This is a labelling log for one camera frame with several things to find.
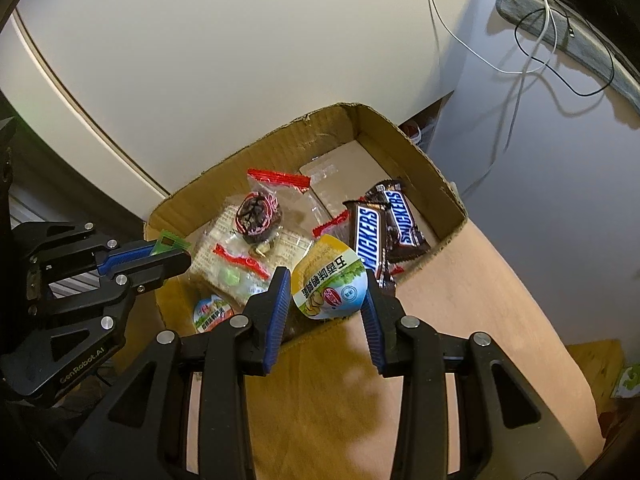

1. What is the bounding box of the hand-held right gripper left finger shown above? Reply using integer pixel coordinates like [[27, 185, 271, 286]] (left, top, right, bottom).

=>
[[56, 265, 292, 480]]

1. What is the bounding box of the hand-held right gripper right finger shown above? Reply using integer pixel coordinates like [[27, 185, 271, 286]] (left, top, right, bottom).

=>
[[360, 269, 608, 480]]

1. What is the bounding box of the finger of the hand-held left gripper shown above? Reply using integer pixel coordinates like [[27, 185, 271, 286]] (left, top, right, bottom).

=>
[[22, 220, 161, 284], [35, 250, 194, 332]]

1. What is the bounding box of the clear cracker packet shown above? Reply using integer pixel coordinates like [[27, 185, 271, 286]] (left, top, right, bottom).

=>
[[192, 202, 313, 308]]

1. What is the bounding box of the yellow lid snack cup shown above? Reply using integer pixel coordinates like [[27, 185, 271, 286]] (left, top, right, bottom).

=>
[[291, 233, 371, 322]]

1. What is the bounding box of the small colourful lid jelly cup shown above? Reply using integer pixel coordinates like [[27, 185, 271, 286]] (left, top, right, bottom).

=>
[[192, 296, 236, 335]]

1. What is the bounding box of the brown chocolate bar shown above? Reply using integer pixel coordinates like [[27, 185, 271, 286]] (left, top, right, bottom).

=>
[[362, 177, 432, 263], [342, 200, 401, 286]]

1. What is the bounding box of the clear packet with red seals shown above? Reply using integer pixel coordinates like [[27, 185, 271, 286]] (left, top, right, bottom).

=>
[[214, 167, 313, 281]]

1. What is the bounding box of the red candy wrapper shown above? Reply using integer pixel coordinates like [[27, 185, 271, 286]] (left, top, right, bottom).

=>
[[312, 210, 351, 241]]

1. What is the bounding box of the brown cardboard box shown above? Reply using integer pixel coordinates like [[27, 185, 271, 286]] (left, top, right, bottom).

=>
[[143, 102, 468, 356]]

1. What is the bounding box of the peach table cloth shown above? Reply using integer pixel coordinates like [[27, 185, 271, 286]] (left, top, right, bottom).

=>
[[185, 220, 603, 480]]

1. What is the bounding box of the white cabinet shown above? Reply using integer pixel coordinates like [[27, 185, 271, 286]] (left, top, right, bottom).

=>
[[0, 0, 488, 221]]

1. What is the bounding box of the green carton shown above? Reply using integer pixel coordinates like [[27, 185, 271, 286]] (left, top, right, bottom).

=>
[[612, 365, 640, 401]]

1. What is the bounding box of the grey stone window sill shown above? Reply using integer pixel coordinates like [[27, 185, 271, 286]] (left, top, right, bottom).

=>
[[497, 0, 640, 126]]

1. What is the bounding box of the thin white cable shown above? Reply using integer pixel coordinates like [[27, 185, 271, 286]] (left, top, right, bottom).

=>
[[422, 0, 548, 76]]

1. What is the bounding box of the black cable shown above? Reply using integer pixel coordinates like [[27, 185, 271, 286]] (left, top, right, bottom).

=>
[[515, 5, 616, 97]]

